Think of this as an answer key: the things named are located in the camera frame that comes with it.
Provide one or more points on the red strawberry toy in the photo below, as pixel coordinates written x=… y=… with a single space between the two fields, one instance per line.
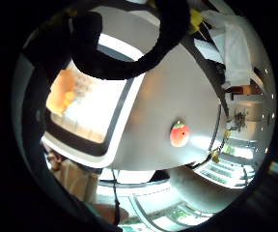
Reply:
x=179 y=134

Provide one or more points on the yellow clip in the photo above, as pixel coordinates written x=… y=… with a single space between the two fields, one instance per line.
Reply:
x=195 y=20

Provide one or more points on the the person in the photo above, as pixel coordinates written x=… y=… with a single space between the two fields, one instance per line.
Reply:
x=74 y=179

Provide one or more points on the white rimmed container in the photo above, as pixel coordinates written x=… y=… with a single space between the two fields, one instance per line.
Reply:
x=90 y=109

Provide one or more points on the white cloth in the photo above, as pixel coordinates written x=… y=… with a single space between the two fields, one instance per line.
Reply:
x=234 y=51

